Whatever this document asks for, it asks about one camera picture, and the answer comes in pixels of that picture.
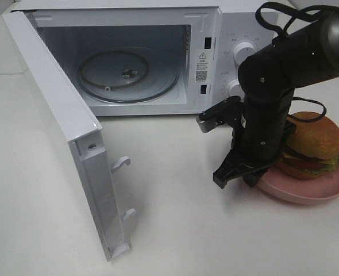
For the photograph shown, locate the toy hamburger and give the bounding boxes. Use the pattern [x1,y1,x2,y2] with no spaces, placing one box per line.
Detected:
[276,111,339,181]

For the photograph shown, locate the glass microwave turntable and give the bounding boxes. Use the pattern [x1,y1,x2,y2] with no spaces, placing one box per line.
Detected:
[76,47,180,104]

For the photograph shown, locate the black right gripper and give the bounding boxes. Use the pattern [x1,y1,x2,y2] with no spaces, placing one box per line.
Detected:
[213,109,295,189]

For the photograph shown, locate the black camera cable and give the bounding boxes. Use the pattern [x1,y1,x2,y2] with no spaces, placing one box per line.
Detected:
[254,1,339,123]

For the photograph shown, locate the white microwave door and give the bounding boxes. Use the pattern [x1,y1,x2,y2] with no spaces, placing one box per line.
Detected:
[2,11,136,261]

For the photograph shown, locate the white microwave oven body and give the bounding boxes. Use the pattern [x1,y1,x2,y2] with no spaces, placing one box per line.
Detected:
[10,1,272,119]

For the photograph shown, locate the pink round plate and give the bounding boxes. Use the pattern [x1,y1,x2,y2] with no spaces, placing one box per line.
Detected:
[257,158,339,205]

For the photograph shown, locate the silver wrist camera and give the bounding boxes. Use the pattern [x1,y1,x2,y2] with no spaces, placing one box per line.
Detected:
[196,112,224,133]

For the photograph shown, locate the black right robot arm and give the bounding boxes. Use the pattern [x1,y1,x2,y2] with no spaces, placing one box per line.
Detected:
[219,2,339,186]

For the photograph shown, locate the upper white power knob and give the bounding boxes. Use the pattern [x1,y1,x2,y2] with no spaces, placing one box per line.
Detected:
[233,41,257,65]

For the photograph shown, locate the lower white timer knob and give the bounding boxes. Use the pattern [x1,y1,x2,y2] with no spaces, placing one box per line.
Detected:
[226,79,242,96]

